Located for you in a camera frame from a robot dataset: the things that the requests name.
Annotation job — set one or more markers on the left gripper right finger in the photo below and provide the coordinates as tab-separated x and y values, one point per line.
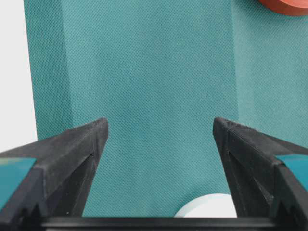
267	176

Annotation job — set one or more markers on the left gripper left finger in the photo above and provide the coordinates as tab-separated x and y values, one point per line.
59	181

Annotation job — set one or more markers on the white tape roll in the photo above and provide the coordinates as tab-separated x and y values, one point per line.
216	205

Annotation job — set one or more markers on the white plastic tray case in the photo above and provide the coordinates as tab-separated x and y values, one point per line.
17	113

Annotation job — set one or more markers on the red tape roll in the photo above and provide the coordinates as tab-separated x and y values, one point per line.
287	7

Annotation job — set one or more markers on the green table cloth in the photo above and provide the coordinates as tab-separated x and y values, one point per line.
160	72

